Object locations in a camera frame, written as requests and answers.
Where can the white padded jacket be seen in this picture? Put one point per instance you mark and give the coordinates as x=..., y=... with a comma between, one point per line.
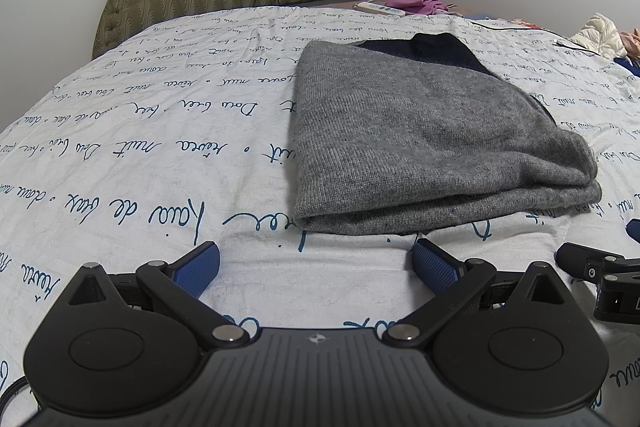
x=597, y=34

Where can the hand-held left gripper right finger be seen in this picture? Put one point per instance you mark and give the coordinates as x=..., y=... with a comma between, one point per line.
x=435, y=269

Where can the white power strip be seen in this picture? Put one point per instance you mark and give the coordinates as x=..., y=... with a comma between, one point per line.
x=380, y=8

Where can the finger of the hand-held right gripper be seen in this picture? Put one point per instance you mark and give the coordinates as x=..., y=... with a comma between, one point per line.
x=575, y=259
x=634, y=231

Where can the grey sweater with navy sleeves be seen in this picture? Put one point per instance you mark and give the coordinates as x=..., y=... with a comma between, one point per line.
x=425, y=137

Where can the white script-printed bedsheet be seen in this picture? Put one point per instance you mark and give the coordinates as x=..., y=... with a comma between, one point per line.
x=150, y=132

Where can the pink cloth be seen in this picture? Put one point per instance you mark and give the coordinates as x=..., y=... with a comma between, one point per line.
x=632, y=43

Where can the purple cloth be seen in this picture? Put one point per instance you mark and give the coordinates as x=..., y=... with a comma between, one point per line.
x=417, y=4

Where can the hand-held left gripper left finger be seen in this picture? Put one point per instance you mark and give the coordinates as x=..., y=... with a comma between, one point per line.
x=197, y=269

